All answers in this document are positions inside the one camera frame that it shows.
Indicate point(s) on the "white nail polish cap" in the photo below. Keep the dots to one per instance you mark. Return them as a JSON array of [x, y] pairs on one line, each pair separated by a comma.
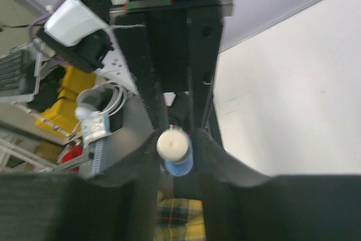
[[172, 145]]

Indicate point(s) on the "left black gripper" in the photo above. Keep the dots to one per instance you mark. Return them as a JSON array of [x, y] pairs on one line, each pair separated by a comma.
[[204, 33]]

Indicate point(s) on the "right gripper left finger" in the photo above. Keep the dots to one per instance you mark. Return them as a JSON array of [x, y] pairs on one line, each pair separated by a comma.
[[117, 204]]

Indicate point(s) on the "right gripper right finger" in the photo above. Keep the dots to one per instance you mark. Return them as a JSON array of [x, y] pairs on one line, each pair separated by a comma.
[[240, 203]]

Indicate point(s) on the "yellow storage box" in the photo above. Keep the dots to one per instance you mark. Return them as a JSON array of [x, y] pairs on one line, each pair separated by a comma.
[[62, 112]]

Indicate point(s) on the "blue nail polish bottle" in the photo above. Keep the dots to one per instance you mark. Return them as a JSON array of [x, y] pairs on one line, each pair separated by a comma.
[[182, 169]]

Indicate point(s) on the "yellow plaid sleeve forearm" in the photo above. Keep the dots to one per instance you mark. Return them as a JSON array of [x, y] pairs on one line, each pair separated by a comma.
[[179, 219]]

